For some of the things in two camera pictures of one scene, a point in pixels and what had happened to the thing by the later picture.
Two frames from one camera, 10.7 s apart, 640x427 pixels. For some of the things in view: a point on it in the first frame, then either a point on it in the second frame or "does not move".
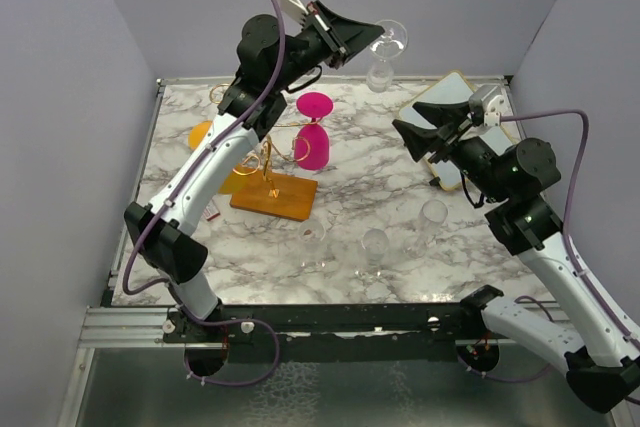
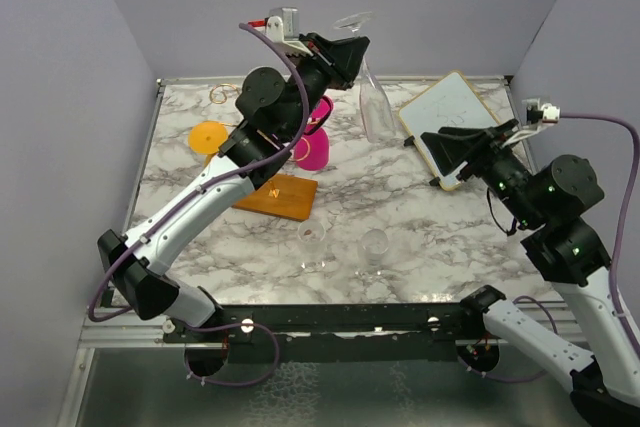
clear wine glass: [313, 250] does not move
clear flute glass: [432, 214] → [377, 118]
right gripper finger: [421, 142] → [452, 150]
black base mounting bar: [332, 331] does not move
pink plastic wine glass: [311, 142] does not move
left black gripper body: [307, 51] → [317, 77]
